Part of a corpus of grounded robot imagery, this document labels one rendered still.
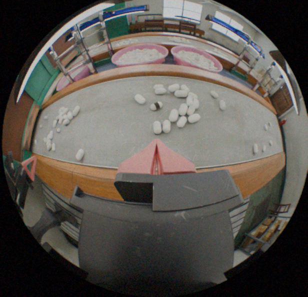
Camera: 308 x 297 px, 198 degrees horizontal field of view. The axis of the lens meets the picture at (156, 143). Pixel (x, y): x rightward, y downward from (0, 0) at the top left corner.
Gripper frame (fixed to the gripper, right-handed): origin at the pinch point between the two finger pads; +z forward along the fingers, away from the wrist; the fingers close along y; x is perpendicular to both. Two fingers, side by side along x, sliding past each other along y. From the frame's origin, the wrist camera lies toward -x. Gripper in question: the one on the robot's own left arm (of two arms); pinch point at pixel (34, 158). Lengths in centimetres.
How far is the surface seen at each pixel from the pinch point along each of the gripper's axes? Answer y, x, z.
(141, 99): -34.4, -5.3, 20.7
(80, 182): -18.6, 8.8, 3.5
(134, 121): -32.7, -0.3, 17.8
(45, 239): 136, 105, -105
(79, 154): -17.6, 4.6, 9.5
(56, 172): -5.0, 8.6, 3.8
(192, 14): -179, -381, 352
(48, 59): 45, -57, 40
